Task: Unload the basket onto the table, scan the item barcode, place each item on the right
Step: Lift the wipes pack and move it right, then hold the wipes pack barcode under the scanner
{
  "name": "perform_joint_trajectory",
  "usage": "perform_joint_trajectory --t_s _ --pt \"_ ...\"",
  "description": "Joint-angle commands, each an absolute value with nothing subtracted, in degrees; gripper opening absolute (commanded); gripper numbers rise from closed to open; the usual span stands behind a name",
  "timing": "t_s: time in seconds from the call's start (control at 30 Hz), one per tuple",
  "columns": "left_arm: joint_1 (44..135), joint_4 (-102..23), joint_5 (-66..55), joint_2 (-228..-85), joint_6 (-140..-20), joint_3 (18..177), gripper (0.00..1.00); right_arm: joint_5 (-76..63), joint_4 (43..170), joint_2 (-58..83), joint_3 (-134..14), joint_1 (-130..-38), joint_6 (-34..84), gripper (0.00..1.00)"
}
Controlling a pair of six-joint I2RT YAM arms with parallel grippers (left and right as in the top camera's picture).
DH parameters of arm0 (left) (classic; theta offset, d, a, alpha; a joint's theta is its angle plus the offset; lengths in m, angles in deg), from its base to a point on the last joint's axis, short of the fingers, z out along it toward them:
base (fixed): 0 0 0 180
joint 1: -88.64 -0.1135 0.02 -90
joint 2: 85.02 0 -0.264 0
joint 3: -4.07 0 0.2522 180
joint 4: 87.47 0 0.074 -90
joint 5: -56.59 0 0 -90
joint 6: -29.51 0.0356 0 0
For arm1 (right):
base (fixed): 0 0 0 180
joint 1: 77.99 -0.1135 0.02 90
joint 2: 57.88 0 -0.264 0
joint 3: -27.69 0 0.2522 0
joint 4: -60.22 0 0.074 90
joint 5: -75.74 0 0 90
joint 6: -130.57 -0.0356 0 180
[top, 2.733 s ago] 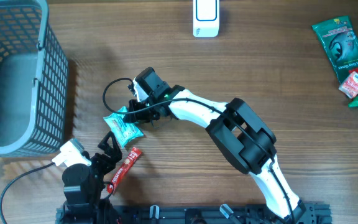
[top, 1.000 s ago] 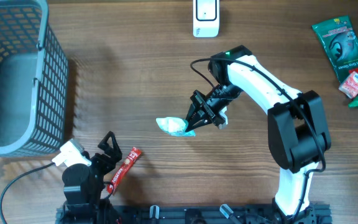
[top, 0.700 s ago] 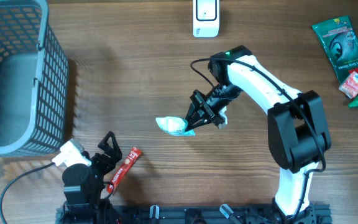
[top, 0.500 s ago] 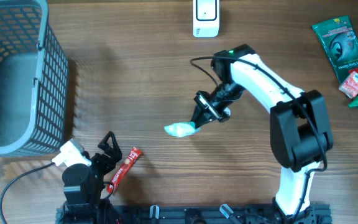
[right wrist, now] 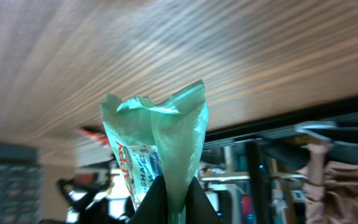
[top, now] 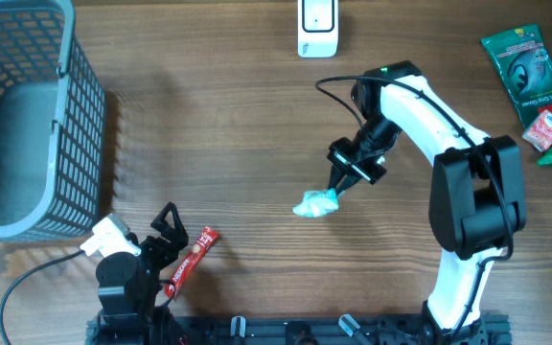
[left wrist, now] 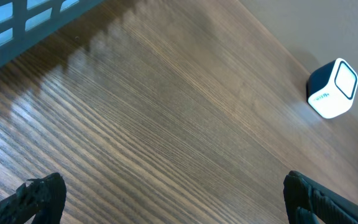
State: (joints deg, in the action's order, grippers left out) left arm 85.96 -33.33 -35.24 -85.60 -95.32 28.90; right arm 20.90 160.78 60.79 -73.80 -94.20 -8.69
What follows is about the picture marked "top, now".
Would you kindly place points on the red white small packet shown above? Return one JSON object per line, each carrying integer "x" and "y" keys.
{"x": 539, "y": 133}

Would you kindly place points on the grey plastic mesh basket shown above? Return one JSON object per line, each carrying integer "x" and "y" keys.
{"x": 52, "y": 121}

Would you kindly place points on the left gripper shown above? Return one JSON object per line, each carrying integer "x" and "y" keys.
{"x": 177, "y": 237}

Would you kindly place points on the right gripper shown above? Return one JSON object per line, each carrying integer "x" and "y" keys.
{"x": 340, "y": 154}

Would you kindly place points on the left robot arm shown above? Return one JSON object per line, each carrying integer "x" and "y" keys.
{"x": 129, "y": 284}

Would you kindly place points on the white barcode scanner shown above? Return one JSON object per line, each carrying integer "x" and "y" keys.
{"x": 317, "y": 28}

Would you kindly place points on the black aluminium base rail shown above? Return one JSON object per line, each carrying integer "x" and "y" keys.
{"x": 346, "y": 329}

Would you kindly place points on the pale teal tissue packet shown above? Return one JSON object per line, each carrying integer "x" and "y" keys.
{"x": 316, "y": 204}

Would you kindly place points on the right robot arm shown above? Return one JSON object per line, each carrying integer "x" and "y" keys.
{"x": 476, "y": 202}

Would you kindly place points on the green 3M gloves packet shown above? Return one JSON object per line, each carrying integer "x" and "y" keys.
{"x": 524, "y": 65}

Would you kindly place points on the red Nescafe stick sachet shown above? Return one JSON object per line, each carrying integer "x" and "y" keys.
{"x": 205, "y": 241}

